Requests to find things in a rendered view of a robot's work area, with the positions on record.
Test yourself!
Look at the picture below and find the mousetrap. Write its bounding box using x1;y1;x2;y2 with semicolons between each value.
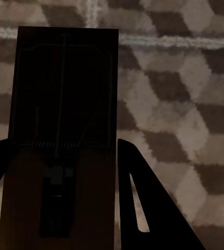
0;26;119;250

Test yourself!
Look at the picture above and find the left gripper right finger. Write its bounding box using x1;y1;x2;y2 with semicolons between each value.
118;139;205;250

